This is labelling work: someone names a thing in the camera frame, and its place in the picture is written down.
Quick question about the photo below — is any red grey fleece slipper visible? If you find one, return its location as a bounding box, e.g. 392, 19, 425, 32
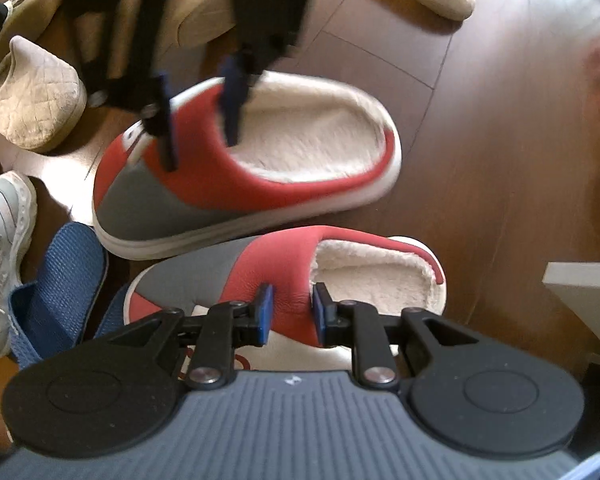
122, 225, 448, 376
92, 72, 402, 261

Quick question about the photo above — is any blue slide sandal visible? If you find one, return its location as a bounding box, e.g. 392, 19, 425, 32
7, 222, 108, 371
92, 282, 131, 341

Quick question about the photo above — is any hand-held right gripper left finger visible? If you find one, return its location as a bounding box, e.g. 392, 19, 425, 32
107, 284, 273, 391

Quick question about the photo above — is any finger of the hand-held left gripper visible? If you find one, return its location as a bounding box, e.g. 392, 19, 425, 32
219, 0, 312, 148
72, 0, 181, 171

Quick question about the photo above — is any white mesh sneaker coral lining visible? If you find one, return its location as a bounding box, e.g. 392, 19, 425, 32
0, 170, 38, 361

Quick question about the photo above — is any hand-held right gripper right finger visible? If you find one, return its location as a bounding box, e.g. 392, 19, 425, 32
312, 282, 481, 391

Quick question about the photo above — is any white shoe cabinet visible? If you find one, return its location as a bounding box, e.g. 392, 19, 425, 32
542, 260, 600, 356

